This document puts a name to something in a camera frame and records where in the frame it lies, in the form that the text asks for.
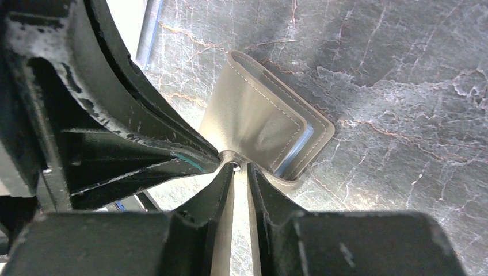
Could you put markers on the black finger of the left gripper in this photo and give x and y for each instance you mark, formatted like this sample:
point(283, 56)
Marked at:
point(101, 130)

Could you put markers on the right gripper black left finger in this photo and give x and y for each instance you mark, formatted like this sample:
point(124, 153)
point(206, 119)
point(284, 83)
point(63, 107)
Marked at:
point(192, 239)

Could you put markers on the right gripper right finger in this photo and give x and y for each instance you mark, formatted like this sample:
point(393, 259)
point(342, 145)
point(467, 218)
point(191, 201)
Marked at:
point(294, 241)

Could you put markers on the beige leather card holder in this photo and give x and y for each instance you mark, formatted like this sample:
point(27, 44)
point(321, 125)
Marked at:
point(256, 115)

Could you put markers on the aluminium frame rail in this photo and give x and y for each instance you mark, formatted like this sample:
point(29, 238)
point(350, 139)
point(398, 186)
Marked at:
point(151, 14)

